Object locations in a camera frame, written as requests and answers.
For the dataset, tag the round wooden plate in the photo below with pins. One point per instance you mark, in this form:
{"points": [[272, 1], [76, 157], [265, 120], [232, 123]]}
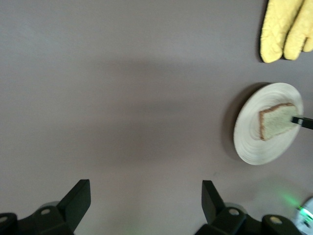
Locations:
{"points": [[254, 147]]}

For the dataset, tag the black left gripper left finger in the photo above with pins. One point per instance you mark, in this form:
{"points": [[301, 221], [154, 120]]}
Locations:
{"points": [[75, 205]]}

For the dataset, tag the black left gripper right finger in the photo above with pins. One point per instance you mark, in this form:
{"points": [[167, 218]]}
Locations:
{"points": [[212, 203]]}

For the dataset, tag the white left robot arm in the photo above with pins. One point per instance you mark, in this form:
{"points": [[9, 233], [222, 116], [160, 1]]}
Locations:
{"points": [[306, 220]]}

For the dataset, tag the brown table cover cloth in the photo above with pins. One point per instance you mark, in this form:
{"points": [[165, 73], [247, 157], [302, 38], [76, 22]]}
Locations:
{"points": [[97, 73]]}

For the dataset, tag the bread slice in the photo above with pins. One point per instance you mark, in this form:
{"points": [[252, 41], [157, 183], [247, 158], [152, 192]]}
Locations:
{"points": [[275, 122]]}

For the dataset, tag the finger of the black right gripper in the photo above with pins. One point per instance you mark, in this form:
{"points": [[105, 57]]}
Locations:
{"points": [[297, 120]]}

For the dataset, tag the yellow quilted oven mitt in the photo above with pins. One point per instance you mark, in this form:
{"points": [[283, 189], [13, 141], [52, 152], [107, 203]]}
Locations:
{"points": [[299, 36], [274, 36]]}

